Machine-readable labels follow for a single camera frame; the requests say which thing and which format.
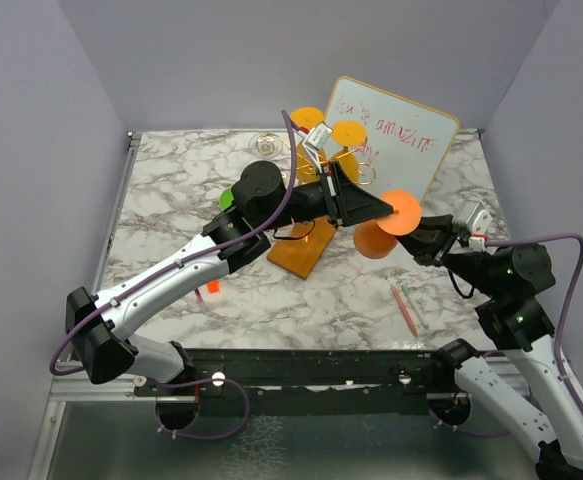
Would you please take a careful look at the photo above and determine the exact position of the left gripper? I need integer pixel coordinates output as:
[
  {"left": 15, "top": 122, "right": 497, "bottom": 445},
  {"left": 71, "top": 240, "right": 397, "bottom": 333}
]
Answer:
[{"left": 259, "top": 161, "right": 395, "bottom": 233}]

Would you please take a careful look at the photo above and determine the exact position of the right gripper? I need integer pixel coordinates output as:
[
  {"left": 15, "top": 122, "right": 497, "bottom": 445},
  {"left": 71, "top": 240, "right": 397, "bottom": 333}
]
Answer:
[{"left": 384, "top": 209, "right": 503, "bottom": 295}]

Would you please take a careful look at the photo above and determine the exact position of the orange plastic wine glass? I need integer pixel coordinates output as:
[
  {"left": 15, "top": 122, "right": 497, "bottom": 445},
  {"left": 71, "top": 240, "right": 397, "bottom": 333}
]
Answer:
[{"left": 353, "top": 190, "right": 422, "bottom": 259}]

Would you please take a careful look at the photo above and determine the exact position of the yellow plastic wine glass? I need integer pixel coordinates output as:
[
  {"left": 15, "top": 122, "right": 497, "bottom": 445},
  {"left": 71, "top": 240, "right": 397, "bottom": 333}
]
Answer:
[
  {"left": 290, "top": 106, "right": 330, "bottom": 184},
  {"left": 329, "top": 120, "right": 367, "bottom": 184}
]

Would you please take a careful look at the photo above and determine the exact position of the yellow plastic wine glass front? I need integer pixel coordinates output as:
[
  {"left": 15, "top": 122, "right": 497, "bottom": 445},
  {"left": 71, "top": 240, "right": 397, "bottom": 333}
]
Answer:
[{"left": 329, "top": 120, "right": 367, "bottom": 184}]

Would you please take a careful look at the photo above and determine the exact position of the clear wine glass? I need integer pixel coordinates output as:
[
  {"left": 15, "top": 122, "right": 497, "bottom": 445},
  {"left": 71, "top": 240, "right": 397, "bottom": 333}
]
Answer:
[{"left": 248, "top": 132, "right": 283, "bottom": 160}]

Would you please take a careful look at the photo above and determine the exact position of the green plastic wine glass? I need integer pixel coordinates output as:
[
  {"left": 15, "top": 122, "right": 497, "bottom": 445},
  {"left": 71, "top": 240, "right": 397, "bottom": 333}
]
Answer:
[{"left": 219, "top": 188, "right": 234, "bottom": 211}]

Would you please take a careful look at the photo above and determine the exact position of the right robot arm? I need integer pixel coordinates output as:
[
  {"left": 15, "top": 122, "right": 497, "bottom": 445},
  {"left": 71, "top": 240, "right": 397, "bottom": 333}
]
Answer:
[{"left": 398, "top": 215, "right": 583, "bottom": 479}]

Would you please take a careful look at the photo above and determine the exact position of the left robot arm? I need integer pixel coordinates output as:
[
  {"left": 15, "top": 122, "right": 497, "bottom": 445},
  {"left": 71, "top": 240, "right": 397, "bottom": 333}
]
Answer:
[{"left": 65, "top": 161, "right": 393, "bottom": 395}]

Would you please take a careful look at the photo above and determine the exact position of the white green marker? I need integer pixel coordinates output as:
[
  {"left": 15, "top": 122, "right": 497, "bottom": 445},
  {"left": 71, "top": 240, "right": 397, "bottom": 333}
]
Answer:
[{"left": 400, "top": 284, "right": 430, "bottom": 330}]

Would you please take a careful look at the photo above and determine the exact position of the yellow framed whiteboard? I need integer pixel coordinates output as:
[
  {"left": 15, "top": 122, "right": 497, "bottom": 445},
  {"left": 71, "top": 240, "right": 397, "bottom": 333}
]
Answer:
[{"left": 325, "top": 76, "right": 460, "bottom": 201}]

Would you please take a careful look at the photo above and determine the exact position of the orange black highlighter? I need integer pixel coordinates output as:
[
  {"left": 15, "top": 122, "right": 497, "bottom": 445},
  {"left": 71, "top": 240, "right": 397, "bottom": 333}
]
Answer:
[{"left": 207, "top": 281, "right": 220, "bottom": 293}]

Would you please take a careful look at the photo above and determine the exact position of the dark red pen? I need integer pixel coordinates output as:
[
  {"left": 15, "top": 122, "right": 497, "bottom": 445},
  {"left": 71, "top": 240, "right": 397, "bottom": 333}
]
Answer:
[{"left": 195, "top": 289, "right": 206, "bottom": 306}]

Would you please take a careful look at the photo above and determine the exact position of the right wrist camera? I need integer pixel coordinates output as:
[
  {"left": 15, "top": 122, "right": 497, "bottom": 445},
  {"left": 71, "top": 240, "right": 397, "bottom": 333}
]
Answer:
[{"left": 452, "top": 200, "right": 493, "bottom": 252}]

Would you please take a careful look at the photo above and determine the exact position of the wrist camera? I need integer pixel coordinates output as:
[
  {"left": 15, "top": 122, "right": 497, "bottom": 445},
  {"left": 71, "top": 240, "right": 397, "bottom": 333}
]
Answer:
[
  {"left": 452, "top": 200, "right": 493, "bottom": 252},
  {"left": 298, "top": 122, "right": 333, "bottom": 174}
]

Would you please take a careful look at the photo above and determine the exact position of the gold wire wine glass rack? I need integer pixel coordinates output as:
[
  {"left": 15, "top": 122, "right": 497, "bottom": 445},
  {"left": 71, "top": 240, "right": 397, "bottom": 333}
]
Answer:
[{"left": 267, "top": 139, "right": 376, "bottom": 280}]

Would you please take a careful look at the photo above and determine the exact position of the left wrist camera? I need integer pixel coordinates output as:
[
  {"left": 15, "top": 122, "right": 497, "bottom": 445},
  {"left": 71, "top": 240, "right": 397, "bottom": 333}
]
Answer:
[{"left": 298, "top": 122, "right": 333, "bottom": 174}]

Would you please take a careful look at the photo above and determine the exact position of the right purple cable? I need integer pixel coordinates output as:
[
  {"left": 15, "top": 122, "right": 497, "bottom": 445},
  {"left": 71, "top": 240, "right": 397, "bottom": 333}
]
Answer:
[{"left": 483, "top": 232, "right": 583, "bottom": 449}]

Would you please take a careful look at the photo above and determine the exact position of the black front rail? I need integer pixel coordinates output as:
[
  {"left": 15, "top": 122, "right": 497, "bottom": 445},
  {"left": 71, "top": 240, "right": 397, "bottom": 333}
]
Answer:
[{"left": 134, "top": 348, "right": 459, "bottom": 425}]

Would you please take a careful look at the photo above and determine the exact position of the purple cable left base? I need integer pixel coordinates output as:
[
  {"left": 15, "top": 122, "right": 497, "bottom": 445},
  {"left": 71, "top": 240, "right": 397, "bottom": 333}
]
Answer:
[{"left": 155, "top": 377, "right": 252, "bottom": 442}]

